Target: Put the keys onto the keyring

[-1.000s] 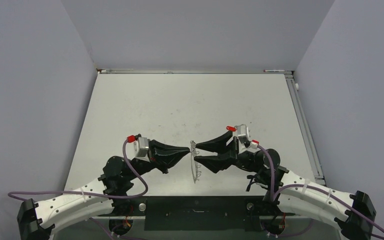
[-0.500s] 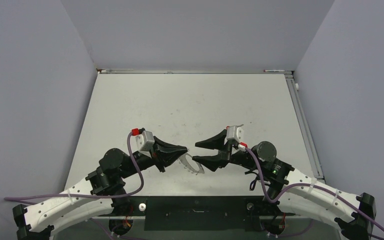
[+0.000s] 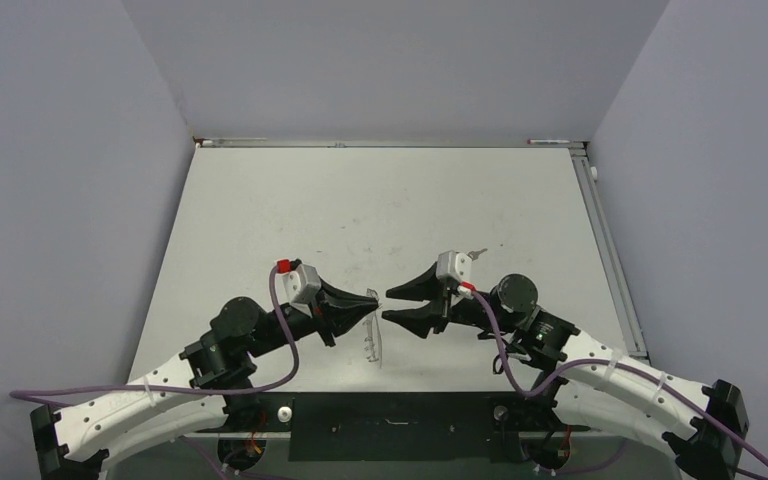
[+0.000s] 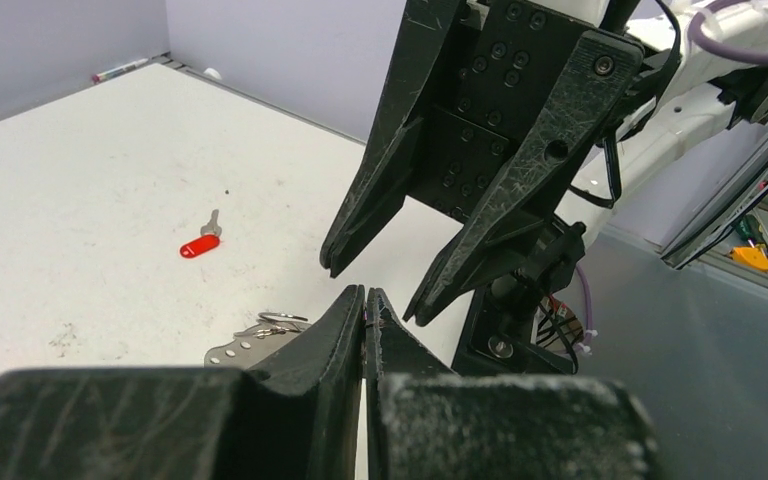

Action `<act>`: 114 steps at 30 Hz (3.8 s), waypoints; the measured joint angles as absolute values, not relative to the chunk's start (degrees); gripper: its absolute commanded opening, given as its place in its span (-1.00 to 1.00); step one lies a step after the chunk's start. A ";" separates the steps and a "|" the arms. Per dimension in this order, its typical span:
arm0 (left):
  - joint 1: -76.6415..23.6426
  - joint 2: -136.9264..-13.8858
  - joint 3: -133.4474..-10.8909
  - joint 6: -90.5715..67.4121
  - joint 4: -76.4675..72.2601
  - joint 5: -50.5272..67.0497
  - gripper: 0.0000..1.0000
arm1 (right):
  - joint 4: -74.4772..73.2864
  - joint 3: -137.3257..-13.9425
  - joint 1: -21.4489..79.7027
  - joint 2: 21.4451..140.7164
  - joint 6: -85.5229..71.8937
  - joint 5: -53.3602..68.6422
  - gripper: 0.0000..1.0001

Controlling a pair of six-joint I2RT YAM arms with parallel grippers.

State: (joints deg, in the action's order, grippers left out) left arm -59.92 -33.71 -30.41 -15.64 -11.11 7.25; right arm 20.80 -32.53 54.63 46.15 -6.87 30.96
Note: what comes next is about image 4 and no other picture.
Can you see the marker pen at back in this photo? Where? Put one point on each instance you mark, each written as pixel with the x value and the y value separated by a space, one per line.
pixel 118 71

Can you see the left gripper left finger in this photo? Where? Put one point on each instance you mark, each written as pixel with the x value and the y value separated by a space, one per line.
pixel 293 415

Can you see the aluminium front frame rail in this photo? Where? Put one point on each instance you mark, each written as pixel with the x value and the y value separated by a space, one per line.
pixel 738 194

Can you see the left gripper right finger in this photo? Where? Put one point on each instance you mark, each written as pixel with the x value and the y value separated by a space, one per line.
pixel 426 422

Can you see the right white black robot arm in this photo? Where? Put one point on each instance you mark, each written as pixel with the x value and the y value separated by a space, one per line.
pixel 705 69

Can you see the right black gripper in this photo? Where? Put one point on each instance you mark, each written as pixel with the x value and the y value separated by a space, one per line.
pixel 501 108

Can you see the orange handled tools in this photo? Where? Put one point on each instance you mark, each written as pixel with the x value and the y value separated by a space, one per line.
pixel 753 252

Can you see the silver key with red tag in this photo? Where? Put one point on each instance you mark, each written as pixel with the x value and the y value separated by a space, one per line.
pixel 209 238

